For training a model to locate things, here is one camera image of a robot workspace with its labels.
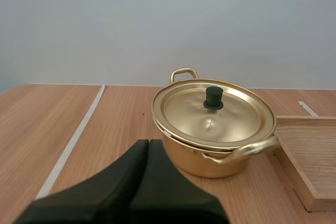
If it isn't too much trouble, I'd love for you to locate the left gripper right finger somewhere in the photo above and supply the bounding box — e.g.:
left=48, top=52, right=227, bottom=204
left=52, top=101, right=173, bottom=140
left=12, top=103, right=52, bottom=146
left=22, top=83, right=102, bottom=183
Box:
left=128, top=139, right=229, bottom=224

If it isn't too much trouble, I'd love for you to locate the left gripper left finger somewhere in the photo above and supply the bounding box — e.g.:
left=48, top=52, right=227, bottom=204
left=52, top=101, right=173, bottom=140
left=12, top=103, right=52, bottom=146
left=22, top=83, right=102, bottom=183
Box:
left=13, top=139, right=150, bottom=224

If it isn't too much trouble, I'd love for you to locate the gold lid with black knob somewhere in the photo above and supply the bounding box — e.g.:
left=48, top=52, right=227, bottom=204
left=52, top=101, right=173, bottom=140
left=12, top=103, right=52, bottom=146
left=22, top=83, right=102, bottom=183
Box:
left=151, top=78, right=277, bottom=152

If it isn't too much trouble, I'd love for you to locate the shallow wooden tray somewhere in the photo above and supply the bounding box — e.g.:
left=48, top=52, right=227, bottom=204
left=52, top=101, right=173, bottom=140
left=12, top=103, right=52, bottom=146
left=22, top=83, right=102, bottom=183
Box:
left=272, top=115, right=336, bottom=212

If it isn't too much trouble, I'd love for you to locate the gold pot with two handles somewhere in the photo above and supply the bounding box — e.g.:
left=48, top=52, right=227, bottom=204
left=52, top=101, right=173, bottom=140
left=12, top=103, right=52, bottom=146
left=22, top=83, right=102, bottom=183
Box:
left=151, top=67, right=281, bottom=179

